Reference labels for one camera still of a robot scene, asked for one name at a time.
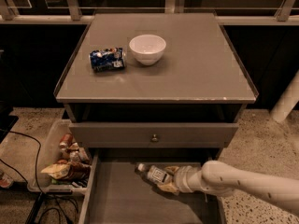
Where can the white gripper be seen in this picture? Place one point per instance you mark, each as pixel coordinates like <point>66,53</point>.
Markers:
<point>181,178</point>

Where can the clear plastic water bottle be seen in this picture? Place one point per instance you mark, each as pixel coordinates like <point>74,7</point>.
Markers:
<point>153,174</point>

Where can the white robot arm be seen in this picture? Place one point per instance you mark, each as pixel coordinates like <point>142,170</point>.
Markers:
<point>253,164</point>

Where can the round metal drawer knob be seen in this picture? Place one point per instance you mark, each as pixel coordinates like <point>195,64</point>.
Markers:
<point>154,138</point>

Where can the open grey middle drawer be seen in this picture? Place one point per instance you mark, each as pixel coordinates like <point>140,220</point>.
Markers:
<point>116,194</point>

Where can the grey drawer cabinet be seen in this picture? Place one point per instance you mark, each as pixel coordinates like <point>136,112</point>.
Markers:
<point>198,80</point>

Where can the closed grey upper drawer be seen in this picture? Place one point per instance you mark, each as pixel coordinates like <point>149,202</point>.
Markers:
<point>138,135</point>

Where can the brown snack bag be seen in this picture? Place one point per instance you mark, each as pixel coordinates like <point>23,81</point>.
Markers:
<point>78,170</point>

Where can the clear plastic storage bin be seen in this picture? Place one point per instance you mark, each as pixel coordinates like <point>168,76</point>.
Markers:
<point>49,154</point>

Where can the yellow snack bag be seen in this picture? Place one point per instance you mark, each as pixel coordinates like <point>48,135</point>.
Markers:
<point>57,171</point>

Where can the red soda can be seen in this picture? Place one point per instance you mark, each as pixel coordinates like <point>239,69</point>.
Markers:
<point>66,140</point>

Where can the white ceramic bowl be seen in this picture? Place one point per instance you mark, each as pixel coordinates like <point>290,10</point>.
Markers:
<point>147,49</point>

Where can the blue crushed soda can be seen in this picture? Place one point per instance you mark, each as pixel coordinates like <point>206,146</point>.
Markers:
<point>107,59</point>

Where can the red white can on floor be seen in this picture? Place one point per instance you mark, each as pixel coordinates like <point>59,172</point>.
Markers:
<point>5,180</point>

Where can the black object at left edge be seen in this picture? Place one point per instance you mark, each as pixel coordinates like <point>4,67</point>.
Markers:
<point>7,120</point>

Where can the white metal railing frame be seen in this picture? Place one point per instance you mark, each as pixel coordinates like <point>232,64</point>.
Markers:
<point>227,12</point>

